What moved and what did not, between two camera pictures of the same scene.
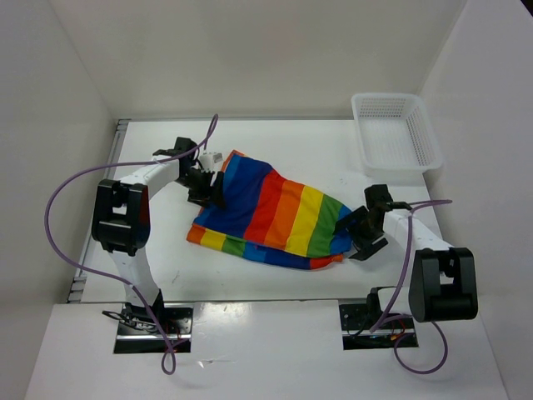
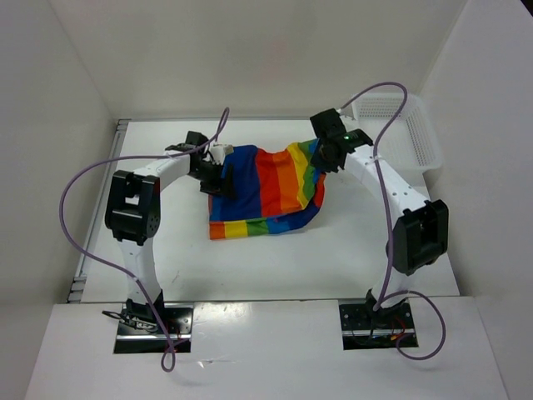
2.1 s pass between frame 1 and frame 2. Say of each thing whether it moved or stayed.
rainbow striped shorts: moved
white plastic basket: stayed
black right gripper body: moved
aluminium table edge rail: stayed
